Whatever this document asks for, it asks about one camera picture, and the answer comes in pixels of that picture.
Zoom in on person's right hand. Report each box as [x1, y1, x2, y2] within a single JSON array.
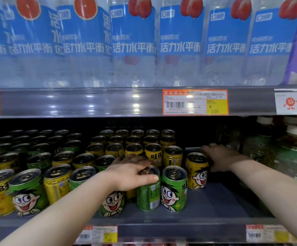
[[201, 143, 244, 173]]

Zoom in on person's left hand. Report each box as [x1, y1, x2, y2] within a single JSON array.
[[105, 155, 160, 192]]

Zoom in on green cartoon-face can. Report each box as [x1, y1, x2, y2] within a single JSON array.
[[137, 165, 162, 212]]

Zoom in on person's right forearm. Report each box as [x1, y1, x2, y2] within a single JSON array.
[[229, 156, 297, 246]]

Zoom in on person's left forearm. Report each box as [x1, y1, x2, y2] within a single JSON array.
[[0, 172, 121, 246]]

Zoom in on green tea bottle white cap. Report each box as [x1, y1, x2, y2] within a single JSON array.
[[272, 125, 297, 189], [242, 116, 276, 164], [282, 115, 297, 126]]

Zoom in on white and orange price tag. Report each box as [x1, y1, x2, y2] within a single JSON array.
[[246, 224, 297, 244], [75, 226, 118, 245]]

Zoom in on rows of small drink cans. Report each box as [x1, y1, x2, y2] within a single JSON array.
[[0, 128, 210, 218]]

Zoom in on white sign with orange cartoon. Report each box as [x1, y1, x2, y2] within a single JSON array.
[[274, 88, 297, 115]]

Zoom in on row of blue-label water bottles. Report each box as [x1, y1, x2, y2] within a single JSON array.
[[0, 0, 297, 88]]

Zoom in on grey metal shelf with rail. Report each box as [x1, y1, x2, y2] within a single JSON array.
[[0, 86, 297, 119]]

